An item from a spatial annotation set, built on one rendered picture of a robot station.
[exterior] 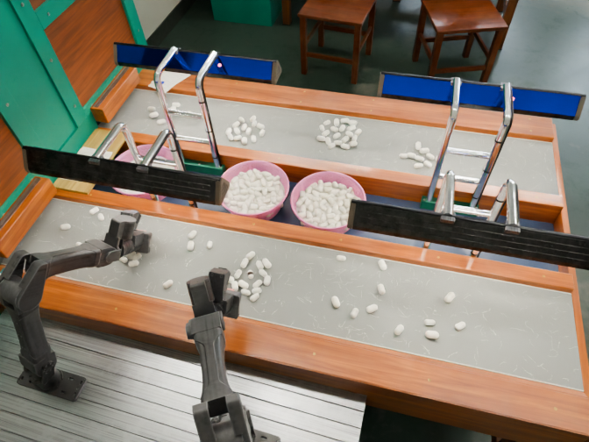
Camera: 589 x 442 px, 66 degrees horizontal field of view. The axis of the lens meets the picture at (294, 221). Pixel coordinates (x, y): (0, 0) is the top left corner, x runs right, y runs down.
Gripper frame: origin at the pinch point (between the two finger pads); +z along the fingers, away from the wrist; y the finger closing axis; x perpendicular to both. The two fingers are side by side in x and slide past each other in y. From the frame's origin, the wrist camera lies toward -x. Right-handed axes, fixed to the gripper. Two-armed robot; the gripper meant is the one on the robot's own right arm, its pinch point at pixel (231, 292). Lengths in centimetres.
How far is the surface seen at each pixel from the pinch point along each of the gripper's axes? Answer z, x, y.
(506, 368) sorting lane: 7, 9, -78
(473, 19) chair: 208, -121, -74
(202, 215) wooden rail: 30.0, -12.7, 23.2
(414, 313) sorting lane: 16, 2, -52
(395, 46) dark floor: 266, -110, -27
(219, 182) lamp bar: -1.5, -30.8, 6.1
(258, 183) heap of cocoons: 48, -24, 9
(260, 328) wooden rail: 2.2, 10.3, -9.0
